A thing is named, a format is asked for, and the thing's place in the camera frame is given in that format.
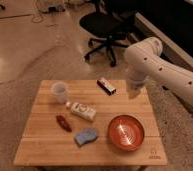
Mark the translucent plastic cup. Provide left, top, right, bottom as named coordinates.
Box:
left=51, top=82, right=68, bottom=104

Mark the black and white box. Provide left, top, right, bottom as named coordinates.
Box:
left=97, top=77, right=116, bottom=95

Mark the floor cable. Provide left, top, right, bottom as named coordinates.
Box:
left=30, top=0, right=45, bottom=24

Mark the black office chair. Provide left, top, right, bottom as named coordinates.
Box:
left=78, top=0, right=138, bottom=68

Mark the wooden table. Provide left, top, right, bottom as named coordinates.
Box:
left=14, top=80, right=167, bottom=166

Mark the red-orange bowl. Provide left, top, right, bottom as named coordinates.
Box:
left=107, top=115, right=145, bottom=152

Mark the dark red small object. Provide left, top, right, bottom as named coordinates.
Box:
left=56, top=115, right=72, bottom=132

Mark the equipment on floor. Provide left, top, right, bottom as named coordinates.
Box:
left=37, top=0, right=65, bottom=13

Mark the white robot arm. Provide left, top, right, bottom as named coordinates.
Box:
left=124, top=37, right=193, bottom=106

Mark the blue sponge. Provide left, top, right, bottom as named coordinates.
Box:
left=74, top=128, right=98, bottom=146

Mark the white bottle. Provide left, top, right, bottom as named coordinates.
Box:
left=66, top=102, right=96, bottom=121

